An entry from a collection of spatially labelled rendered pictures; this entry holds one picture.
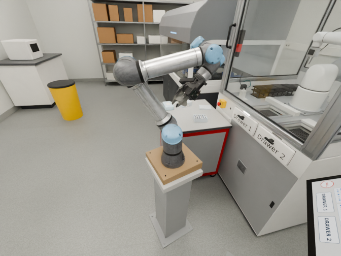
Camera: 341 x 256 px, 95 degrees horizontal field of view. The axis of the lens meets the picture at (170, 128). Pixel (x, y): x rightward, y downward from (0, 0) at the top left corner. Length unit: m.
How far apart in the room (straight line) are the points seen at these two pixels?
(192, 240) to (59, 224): 1.19
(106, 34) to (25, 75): 2.02
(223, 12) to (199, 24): 0.26
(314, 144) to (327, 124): 0.12
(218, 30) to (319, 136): 1.37
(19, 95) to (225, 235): 4.10
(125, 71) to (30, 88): 3.45
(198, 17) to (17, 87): 3.47
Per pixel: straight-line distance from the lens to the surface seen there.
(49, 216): 2.03
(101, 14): 4.79
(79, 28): 5.40
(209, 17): 1.93
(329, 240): 0.73
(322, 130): 1.06
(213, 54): 0.73
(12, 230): 2.13
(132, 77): 0.71
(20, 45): 4.18
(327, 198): 0.84
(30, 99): 4.19
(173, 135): 0.84
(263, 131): 1.27
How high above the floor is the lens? 1.52
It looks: 33 degrees down
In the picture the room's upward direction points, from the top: 2 degrees clockwise
